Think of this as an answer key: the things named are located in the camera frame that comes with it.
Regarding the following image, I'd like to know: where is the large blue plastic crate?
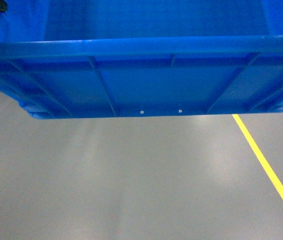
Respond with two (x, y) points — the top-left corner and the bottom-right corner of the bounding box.
(0, 0), (283, 120)

